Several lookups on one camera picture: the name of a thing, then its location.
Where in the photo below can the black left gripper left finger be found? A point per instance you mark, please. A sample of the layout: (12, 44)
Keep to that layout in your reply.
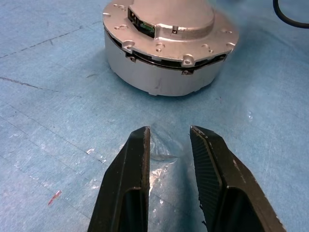
(125, 183)

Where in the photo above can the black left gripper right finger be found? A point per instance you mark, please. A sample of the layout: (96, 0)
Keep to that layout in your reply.
(217, 183)

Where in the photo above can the blue table mat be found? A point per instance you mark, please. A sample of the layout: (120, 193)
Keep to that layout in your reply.
(60, 120)

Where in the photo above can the silver motor housing copper windings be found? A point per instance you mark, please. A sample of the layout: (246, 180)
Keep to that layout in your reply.
(157, 77)

